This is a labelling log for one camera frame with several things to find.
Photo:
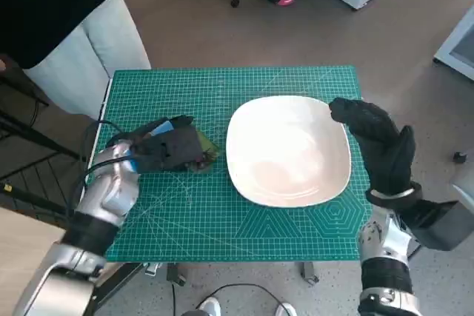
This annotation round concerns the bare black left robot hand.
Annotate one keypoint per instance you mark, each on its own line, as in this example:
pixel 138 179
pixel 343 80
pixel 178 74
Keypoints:
pixel 163 127

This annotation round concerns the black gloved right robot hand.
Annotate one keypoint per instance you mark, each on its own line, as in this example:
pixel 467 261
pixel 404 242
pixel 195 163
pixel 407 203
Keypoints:
pixel 385 151

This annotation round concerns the person's hand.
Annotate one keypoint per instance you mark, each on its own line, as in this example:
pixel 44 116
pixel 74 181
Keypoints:
pixel 2 63

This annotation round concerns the red toy grape bunch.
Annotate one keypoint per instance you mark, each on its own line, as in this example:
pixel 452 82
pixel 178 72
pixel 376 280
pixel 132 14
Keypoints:
pixel 209 146

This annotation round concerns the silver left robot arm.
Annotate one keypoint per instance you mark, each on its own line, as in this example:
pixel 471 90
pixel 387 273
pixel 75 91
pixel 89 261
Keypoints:
pixel 107 197

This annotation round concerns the white square plate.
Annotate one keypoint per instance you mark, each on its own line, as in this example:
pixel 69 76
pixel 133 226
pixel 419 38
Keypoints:
pixel 289 153

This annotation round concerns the black caster wheel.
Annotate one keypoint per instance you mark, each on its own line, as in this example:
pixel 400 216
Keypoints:
pixel 460 157

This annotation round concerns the grey furniture piece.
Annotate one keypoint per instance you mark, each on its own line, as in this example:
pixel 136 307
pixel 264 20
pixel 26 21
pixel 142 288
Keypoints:
pixel 464 188

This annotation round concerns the green cutting mat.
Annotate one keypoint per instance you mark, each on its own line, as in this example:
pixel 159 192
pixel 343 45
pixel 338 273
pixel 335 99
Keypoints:
pixel 222 227

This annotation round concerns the black metal rack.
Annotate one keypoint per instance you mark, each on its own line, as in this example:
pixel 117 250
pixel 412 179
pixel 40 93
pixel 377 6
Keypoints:
pixel 26 183

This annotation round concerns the white appliance with grille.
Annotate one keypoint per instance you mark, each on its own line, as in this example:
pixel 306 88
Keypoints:
pixel 459 49

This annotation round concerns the silver table clamp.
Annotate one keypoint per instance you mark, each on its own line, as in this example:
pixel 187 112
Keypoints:
pixel 152 268

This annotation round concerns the light wooden desk top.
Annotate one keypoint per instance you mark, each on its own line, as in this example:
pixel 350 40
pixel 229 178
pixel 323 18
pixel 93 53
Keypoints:
pixel 22 242

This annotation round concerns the white shoe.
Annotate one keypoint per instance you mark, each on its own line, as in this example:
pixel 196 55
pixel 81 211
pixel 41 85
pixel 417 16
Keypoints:
pixel 286 310
pixel 211 306

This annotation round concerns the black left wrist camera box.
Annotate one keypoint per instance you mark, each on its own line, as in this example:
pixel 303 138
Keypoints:
pixel 177 149

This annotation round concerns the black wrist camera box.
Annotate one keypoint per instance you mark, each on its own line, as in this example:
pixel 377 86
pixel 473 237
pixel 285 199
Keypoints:
pixel 177 149
pixel 433 223

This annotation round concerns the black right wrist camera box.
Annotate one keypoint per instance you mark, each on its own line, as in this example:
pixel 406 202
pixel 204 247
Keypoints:
pixel 433 223

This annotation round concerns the grey table leg bracket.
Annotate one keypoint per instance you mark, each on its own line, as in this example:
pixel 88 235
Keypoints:
pixel 310 273
pixel 176 273

